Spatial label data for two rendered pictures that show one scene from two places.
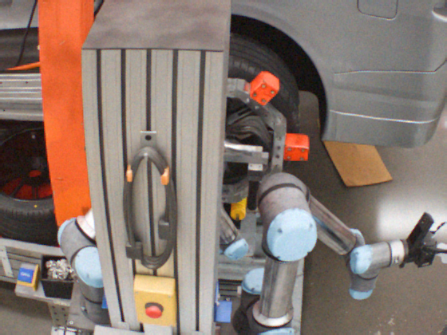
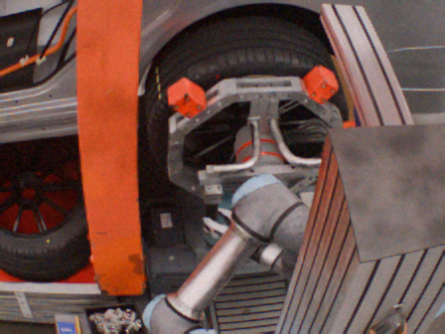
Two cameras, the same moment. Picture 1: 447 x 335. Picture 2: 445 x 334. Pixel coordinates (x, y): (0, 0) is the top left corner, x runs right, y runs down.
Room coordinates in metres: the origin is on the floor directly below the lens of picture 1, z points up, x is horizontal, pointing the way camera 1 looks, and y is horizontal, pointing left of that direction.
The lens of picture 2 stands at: (0.50, 0.62, 3.02)
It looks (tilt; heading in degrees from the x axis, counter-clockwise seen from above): 51 degrees down; 345
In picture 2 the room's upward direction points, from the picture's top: 5 degrees clockwise
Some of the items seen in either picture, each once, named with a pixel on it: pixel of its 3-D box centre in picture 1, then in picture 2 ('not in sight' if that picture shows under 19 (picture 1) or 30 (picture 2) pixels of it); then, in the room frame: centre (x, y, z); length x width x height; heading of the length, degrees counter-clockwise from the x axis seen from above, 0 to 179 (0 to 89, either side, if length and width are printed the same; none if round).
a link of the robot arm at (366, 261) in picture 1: (370, 258); not in sight; (1.37, -0.41, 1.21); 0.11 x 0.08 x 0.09; 102
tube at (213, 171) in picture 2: not in sight; (234, 137); (2.15, 0.16, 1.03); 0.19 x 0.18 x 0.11; 178
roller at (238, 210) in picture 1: (239, 193); not in sight; (2.36, -0.07, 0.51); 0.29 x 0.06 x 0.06; 178
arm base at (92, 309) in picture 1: (100, 297); not in sight; (1.46, 0.37, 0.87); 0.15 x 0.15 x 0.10
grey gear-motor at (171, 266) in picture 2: not in sight; (166, 250); (2.30, 0.32, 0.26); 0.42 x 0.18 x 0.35; 178
